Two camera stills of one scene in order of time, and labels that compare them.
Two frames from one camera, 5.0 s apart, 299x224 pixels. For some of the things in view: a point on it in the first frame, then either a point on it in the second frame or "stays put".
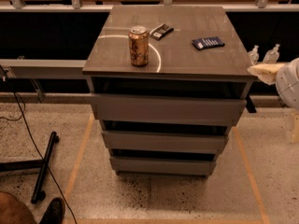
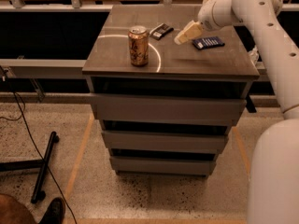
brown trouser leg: x=13 y=211 stays put
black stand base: x=40 y=164 stays put
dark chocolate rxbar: x=158 y=33 stays put
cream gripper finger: x=267 y=72 -> x=215 y=13
